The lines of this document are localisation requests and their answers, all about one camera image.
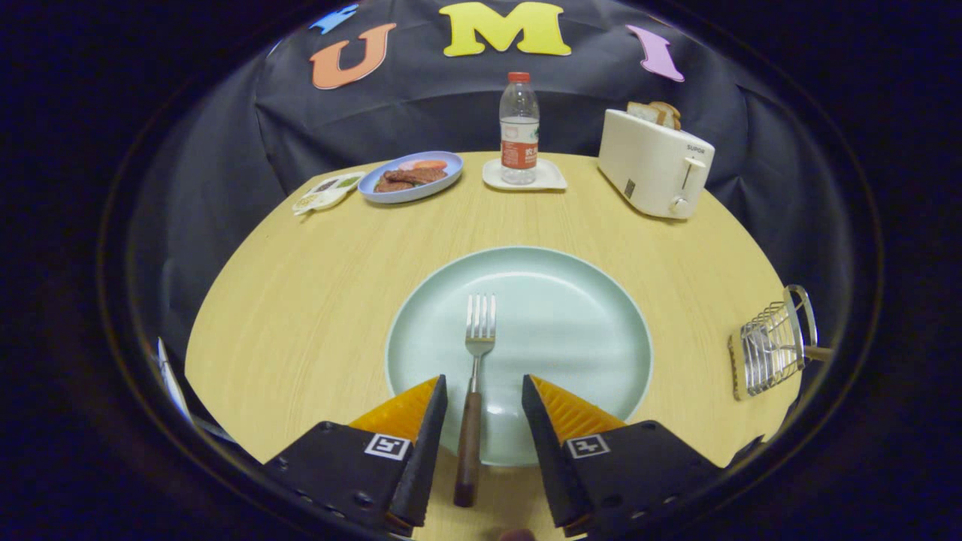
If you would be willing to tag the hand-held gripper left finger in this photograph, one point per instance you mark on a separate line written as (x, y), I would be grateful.
(338, 469)

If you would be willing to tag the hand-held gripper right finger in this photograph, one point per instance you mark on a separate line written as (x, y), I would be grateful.
(646, 473)

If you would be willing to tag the pale green round plate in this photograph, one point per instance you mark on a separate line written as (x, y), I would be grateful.
(571, 323)

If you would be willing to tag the white divided sauce tray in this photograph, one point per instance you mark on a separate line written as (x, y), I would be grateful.
(327, 194)

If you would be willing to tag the brown meat slices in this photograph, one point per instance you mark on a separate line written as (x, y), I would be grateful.
(409, 178)

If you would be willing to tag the blue oval plate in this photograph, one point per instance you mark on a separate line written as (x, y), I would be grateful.
(443, 188)

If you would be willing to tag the white toaster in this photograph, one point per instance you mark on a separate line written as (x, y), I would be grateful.
(650, 169)

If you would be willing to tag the white square coaster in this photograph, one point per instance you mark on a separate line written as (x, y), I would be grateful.
(552, 179)

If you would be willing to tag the orange food slice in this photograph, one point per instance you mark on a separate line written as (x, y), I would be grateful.
(430, 164)

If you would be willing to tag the toast bread slice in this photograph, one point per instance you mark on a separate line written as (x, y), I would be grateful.
(669, 115)
(640, 112)

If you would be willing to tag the clear water bottle red cap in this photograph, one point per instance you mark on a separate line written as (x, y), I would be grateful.
(519, 128)

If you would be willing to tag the black backdrop cloth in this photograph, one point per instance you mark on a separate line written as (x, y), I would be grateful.
(436, 113)

